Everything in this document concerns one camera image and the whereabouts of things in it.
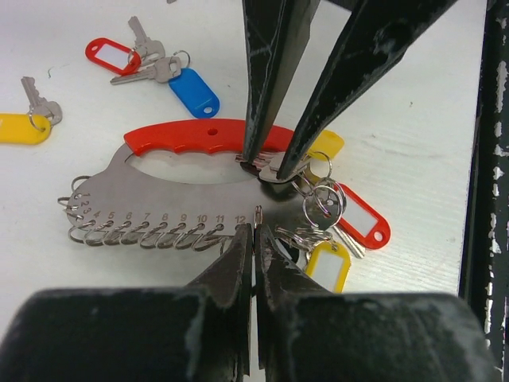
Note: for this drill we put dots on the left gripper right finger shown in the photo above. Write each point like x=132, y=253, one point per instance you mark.
x=306, y=333

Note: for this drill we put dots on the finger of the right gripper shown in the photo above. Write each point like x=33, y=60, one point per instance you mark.
x=276, y=35
x=372, y=42

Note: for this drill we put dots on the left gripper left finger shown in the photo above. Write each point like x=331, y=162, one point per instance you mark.
x=197, y=332

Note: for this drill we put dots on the key with blue tag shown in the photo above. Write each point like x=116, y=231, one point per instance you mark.
x=187, y=85

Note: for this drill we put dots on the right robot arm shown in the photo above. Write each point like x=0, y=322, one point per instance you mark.
x=484, y=270

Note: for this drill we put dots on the yellow tag on holder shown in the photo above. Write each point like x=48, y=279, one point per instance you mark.
x=328, y=265

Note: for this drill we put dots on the red tag on holder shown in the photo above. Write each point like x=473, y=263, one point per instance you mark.
x=362, y=222

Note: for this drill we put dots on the key with red tag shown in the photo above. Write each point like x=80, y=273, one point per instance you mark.
x=123, y=60

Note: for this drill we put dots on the key with yellow tag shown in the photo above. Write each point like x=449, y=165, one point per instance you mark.
x=36, y=125

